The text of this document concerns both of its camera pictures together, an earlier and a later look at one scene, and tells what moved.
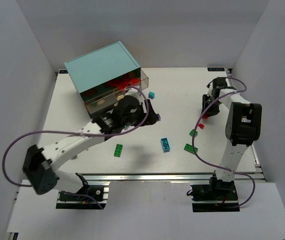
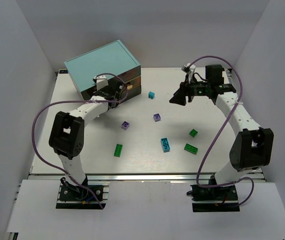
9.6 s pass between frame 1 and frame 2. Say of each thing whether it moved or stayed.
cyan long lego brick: stayed
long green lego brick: stayed
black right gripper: moved
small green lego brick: stayed
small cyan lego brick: stayed
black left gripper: moved
